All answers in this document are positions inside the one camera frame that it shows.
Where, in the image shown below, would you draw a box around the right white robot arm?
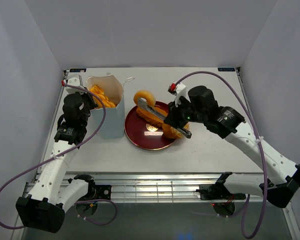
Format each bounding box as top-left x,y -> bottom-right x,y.
164,83 -> 300,208

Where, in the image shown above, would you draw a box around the small glazed ring donut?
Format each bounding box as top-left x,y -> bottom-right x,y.
133,90 -> 156,107

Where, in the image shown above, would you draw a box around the metal tongs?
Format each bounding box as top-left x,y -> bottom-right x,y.
137,98 -> 166,121

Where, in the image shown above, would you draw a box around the large glazed ring bread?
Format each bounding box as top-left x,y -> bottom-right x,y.
90,84 -> 117,109

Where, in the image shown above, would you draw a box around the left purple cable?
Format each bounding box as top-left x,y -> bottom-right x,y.
0,83 -> 118,230

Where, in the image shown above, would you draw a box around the aluminium rail frame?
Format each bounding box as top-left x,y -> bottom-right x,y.
19,172 -> 268,205

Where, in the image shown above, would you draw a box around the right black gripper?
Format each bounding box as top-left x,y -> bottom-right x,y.
163,97 -> 206,130

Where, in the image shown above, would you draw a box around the dark red round plate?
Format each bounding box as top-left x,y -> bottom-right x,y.
124,106 -> 176,151

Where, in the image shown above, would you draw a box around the orange round bread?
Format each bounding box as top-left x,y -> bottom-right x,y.
136,107 -> 164,128

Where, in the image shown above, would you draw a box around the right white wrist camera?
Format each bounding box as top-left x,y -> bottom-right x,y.
168,82 -> 187,107

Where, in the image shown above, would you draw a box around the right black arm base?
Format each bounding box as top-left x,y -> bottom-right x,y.
195,184 -> 246,217

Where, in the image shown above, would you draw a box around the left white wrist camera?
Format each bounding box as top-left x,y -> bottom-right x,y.
61,74 -> 85,94

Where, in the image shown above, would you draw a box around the light blue paper bag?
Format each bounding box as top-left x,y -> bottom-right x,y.
86,75 -> 125,139

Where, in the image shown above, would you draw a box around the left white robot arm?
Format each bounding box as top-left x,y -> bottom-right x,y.
15,92 -> 97,233

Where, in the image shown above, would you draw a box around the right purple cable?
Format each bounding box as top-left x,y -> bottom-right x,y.
174,70 -> 269,240

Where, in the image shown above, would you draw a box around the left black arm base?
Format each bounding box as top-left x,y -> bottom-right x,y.
75,185 -> 112,217

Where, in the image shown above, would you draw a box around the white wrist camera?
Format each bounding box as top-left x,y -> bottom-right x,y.
168,82 -> 187,107
61,74 -> 85,94

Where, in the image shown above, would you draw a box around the purple cable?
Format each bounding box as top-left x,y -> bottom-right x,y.
0,83 -> 118,230
174,70 -> 269,240

